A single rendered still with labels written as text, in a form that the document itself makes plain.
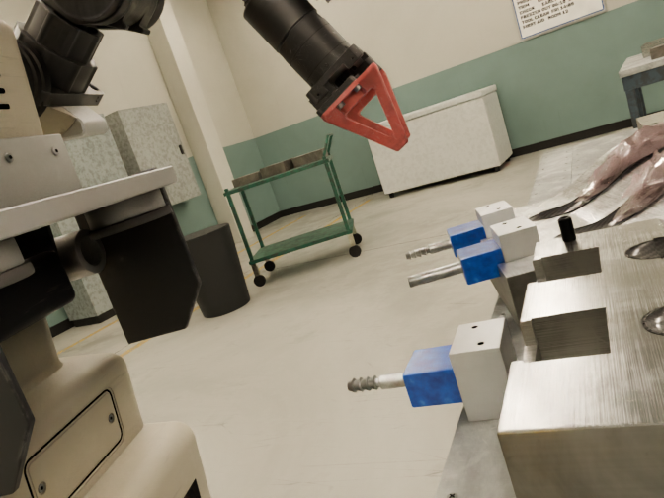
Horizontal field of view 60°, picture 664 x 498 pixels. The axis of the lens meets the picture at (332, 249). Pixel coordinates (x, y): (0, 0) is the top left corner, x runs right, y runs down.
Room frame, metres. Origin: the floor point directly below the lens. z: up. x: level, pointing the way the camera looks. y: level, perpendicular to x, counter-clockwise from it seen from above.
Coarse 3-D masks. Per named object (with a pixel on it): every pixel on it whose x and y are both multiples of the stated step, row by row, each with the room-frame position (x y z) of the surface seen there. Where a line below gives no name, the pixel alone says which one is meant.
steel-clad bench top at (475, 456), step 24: (576, 144) 1.42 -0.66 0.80; (600, 144) 1.31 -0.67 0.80; (552, 168) 1.22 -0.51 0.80; (576, 168) 1.13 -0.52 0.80; (552, 192) 1.00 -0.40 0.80; (504, 312) 0.54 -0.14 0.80; (456, 432) 0.37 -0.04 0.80; (480, 432) 0.36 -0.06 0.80; (456, 456) 0.34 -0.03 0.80; (480, 456) 0.33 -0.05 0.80; (456, 480) 0.32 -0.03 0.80; (480, 480) 0.31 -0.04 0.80; (504, 480) 0.30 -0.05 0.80
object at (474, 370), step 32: (416, 352) 0.43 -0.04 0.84; (448, 352) 0.41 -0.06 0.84; (480, 352) 0.36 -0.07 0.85; (512, 352) 0.39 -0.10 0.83; (352, 384) 0.43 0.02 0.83; (384, 384) 0.42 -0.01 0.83; (416, 384) 0.39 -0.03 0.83; (448, 384) 0.38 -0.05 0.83; (480, 384) 0.37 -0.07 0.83; (480, 416) 0.37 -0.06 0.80
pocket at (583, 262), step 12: (576, 252) 0.39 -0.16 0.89; (588, 252) 0.39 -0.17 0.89; (540, 264) 0.40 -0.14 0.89; (552, 264) 0.40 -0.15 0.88; (564, 264) 0.39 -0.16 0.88; (576, 264) 0.39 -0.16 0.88; (588, 264) 0.39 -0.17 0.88; (600, 264) 0.38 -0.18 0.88; (540, 276) 0.40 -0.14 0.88; (552, 276) 0.40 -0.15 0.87; (564, 276) 0.40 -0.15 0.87; (576, 276) 0.39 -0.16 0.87
